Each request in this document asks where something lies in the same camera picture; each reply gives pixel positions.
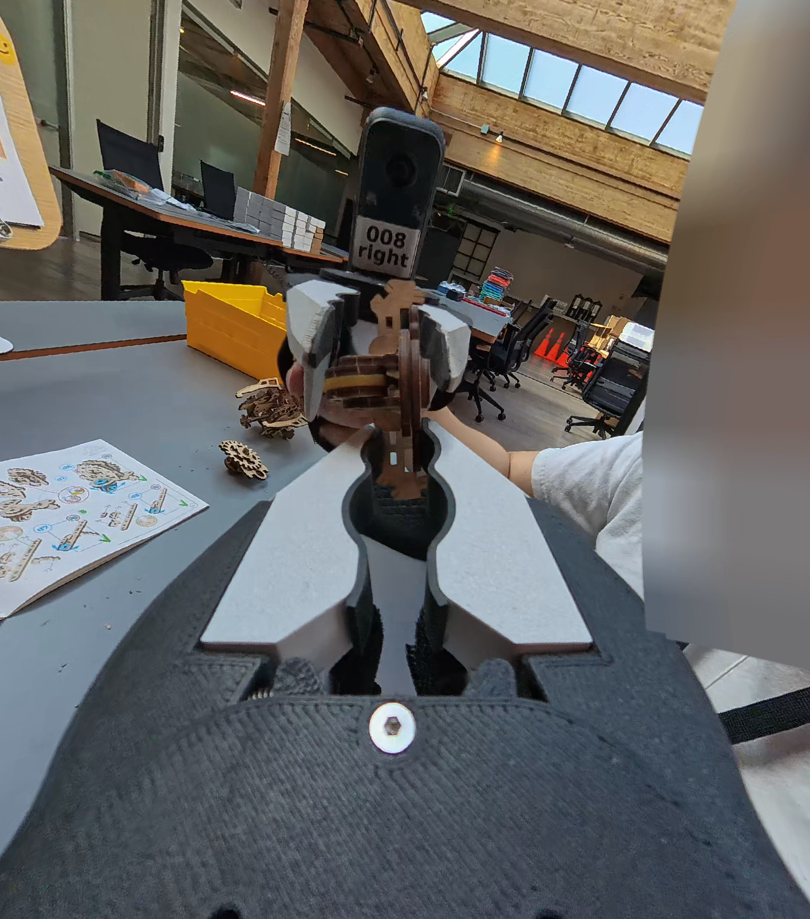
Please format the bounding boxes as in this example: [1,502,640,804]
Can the person's right hand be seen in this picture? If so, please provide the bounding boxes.
[287,362,378,450]

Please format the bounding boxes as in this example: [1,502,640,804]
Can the stack of grey boxes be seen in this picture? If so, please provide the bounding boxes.
[233,187,327,254]

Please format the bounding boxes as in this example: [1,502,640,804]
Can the yellow plastic bin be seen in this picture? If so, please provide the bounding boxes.
[181,279,289,383]

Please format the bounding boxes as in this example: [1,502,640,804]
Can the person's right forearm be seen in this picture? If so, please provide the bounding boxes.
[428,406,646,598]

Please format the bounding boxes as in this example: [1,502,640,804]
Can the round wooden model assembly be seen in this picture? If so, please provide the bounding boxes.
[322,304,426,433]

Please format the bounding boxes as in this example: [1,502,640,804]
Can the black office chair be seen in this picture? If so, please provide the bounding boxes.
[95,118,214,301]
[464,297,558,423]
[200,160,239,222]
[564,336,655,440]

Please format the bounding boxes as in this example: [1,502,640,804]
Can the wooden axle part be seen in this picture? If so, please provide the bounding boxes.
[367,279,430,504]

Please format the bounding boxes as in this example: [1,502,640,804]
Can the wooden gear cluster model part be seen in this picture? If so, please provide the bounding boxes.
[235,376,310,440]

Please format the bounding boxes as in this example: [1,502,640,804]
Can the illustrated instruction booklet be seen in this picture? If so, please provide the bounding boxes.
[0,438,211,645]

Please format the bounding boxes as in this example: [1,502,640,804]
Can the wooden top office desk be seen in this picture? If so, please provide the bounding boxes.
[49,165,350,303]

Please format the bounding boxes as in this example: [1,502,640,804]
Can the small wooden gear part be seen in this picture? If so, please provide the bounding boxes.
[218,439,271,481]

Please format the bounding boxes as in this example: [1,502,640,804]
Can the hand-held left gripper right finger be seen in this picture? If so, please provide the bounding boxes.
[422,419,604,663]

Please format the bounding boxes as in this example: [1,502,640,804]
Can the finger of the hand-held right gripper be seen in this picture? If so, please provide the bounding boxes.
[411,304,475,397]
[283,279,361,426]

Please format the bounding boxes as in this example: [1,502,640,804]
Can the black strap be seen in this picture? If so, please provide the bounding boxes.
[716,678,810,745]

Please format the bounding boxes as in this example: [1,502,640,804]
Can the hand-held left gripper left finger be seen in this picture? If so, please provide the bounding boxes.
[200,422,378,670]

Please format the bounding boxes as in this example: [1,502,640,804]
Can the stack of colourful items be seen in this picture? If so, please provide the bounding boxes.
[478,266,515,307]

